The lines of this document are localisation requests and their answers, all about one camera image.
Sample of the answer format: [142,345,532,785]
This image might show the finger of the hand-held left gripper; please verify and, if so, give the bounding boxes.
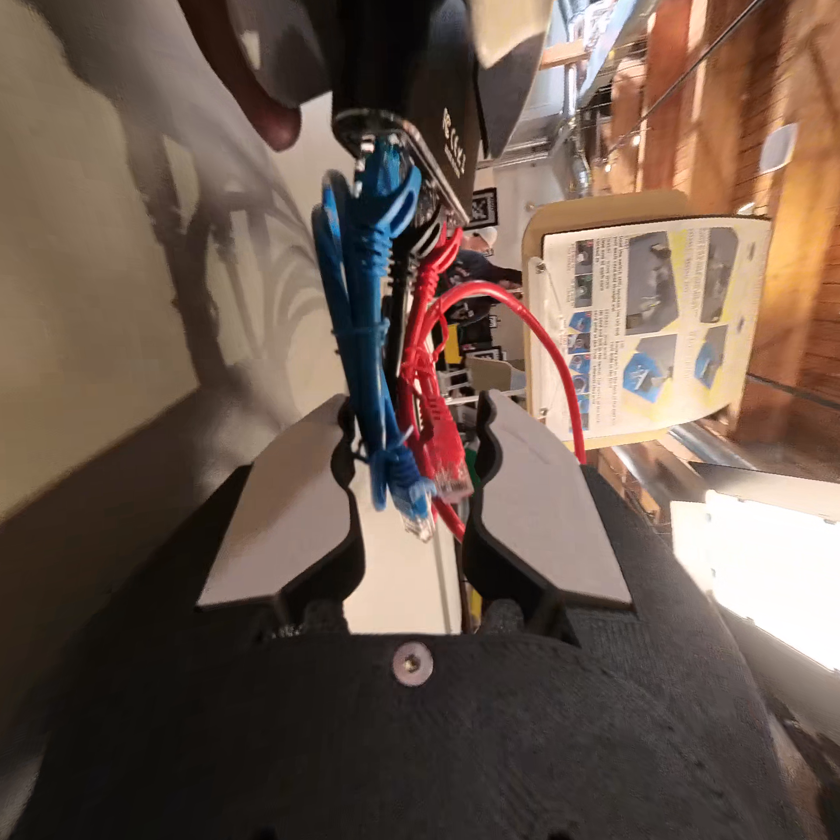
[471,0,557,160]
[236,0,330,110]

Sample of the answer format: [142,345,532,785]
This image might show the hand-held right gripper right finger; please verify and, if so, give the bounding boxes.
[462,388,635,621]

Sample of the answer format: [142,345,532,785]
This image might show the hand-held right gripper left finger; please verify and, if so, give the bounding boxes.
[197,394,366,621]

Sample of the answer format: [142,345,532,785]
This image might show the black network switch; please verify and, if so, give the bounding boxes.
[331,0,491,227]

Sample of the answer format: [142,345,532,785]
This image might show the red ethernet cable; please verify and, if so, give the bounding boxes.
[395,226,588,543]

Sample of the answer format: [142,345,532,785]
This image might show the black ethernet cable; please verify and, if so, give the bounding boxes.
[386,187,448,383]

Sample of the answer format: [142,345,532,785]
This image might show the blue ethernet cable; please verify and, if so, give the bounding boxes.
[311,134,438,544]

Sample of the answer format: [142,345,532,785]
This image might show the person's left hand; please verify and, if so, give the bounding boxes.
[180,0,304,153]

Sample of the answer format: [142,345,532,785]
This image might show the studio light panel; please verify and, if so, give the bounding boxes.
[669,462,840,675]

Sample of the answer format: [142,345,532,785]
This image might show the metal ventilation duct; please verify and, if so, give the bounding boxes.
[656,420,759,490]

